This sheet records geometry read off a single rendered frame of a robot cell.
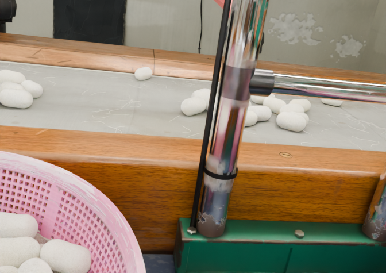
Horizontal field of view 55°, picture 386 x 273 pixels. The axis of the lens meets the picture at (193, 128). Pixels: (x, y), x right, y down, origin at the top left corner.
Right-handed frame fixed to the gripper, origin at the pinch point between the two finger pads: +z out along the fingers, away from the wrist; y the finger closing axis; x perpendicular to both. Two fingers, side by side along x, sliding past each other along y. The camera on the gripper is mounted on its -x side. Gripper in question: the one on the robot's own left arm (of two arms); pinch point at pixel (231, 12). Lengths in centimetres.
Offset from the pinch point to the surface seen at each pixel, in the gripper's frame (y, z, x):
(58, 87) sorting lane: -24.3, 15.3, 2.9
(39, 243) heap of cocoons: -19.6, 39.0, -15.1
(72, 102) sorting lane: -21.6, 19.6, -0.7
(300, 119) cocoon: 6.1, 21.7, -5.2
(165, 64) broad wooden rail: -9.3, 4.3, 9.5
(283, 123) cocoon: 4.3, 21.8, -4.1
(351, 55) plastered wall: 133, -121, 141
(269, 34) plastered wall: 72, -127, 138
